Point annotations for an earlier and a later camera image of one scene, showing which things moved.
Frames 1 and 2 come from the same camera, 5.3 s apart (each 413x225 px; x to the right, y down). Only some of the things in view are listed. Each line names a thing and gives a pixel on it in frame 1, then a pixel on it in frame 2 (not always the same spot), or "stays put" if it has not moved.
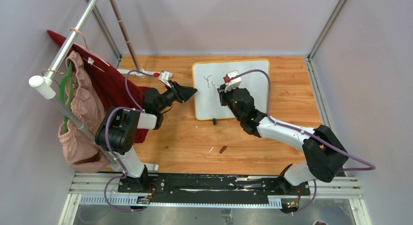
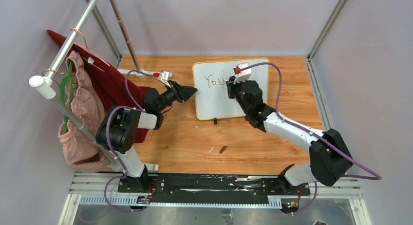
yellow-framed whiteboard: x=208 y=76 stays put
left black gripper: x=181 y=94 stays put
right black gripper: x=223 y=95 → x=232 y=86
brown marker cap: x=223 y=148 stays put
